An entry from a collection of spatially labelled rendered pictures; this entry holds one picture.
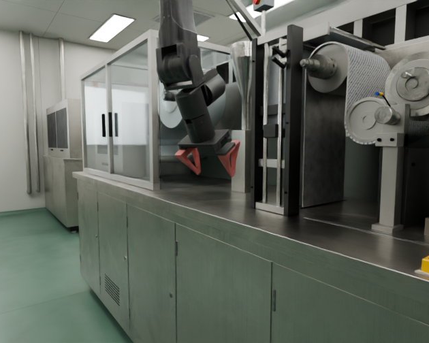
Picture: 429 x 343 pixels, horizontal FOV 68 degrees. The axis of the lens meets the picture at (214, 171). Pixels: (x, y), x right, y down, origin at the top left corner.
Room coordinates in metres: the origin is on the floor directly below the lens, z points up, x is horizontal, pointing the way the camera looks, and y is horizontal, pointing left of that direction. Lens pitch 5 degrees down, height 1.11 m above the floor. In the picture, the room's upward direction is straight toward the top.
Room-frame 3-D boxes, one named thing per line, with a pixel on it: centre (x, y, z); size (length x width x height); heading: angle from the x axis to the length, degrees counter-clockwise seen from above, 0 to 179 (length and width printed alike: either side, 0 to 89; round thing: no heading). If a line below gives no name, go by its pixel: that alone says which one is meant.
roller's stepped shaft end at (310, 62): (0.92, -0.27, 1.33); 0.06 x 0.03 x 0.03; 126
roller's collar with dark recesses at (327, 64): (0.95, -0.31, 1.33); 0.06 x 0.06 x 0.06; 36
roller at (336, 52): (1.04, -0.44, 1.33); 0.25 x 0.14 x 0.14; 126
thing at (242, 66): (1.41, -0.14, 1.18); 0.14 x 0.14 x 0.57
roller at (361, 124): (0.93, -0.51, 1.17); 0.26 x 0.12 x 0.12; 126
